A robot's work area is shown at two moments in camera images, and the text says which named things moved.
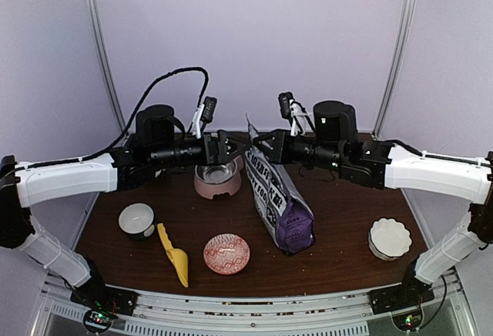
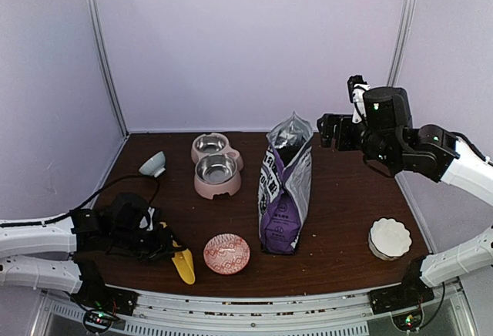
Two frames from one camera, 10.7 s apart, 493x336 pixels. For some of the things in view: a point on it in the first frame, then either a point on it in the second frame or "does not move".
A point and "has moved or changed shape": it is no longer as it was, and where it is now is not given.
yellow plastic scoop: [177, 257] has moved or changed shape
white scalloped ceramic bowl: [389, 239] does not move
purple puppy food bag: [290, 216] has moved or changed shape
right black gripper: [279, 152] to [327, 132]
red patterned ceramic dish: [226, 253] does not move
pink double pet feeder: [225, 177] does not move
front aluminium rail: [249, 314] does not move
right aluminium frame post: [404, 31] does not move
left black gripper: [220, 158] to [162, 245]
